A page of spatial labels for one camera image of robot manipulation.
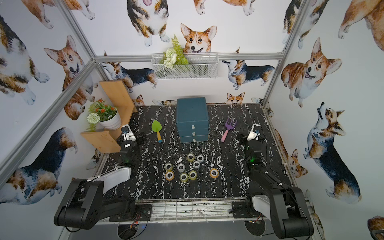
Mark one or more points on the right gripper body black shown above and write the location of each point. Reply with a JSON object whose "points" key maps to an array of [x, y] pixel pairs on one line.
{"points": [[251, 143]]}

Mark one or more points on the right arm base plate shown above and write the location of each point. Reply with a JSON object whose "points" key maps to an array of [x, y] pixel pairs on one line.
{"points": [[243, 210]]}

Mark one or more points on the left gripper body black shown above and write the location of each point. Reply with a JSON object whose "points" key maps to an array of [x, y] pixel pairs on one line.
{"points": [[126, 142]]}

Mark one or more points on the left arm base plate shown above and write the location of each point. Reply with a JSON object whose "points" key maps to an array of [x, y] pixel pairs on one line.
{"points": [[144, 213]]}

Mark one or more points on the teal drawer cabinet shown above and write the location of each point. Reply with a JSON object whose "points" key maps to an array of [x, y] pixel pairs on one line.
{"points": [[192, 120]]}

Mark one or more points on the clear tape roll middle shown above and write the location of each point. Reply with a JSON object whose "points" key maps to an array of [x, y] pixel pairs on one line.
{"points": [[196, 164]]}

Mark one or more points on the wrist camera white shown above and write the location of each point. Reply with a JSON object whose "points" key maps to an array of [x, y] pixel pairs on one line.
{"points": [[127, 133], [254, 133]]}

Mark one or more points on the white flower pot plant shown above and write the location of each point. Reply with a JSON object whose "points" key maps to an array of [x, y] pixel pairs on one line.
{"points": [[105, 115]]}

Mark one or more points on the purple pink garden fork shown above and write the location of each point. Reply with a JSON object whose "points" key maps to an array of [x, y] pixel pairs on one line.
{"points": [[230, 125]]}

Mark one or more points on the green trowel yellow handle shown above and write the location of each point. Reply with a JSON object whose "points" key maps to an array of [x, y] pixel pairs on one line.
{"points": [[156, 127]]}

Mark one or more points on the yellow tape roll top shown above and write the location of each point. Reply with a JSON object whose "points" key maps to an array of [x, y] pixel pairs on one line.
{"points": [[191, 157]]}

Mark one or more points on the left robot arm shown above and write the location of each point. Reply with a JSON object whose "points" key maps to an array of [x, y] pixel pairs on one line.
{"points": [[83, 205]]}

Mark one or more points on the white wire basket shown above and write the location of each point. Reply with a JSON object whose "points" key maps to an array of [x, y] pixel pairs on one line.
{"points": [[201, 66]]}

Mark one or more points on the wooden shelf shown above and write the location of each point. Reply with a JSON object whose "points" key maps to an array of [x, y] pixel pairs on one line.
{"points": [[106, 140]]}

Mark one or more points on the clear tape roll left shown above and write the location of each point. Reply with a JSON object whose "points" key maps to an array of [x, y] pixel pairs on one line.
{"points": [[181, 167]]}

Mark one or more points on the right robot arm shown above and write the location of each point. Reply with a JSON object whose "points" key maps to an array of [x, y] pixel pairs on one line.
{"points": [[283, 205]]}

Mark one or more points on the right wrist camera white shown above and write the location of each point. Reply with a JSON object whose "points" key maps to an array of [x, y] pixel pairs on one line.
{"points": [[254, 133]]}

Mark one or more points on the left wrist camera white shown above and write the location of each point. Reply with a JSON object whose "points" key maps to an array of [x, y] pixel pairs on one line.
{"points": [[127, 133]]}

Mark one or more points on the green white artificial plant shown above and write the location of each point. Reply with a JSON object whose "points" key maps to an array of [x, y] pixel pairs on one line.
{"points": [[174, 56]]}

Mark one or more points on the orange tape roll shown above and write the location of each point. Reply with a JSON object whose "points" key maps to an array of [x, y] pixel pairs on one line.
{"points": [[214, 173], [170, 175]]}

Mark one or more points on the clear tape roll upper right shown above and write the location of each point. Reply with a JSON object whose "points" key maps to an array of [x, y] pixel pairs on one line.
{"points": [[200, 158]]}

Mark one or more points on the clear tape roll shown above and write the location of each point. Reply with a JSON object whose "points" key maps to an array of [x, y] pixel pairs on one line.
{"points": [[181, 167], [200, 158], [196, 164]]}

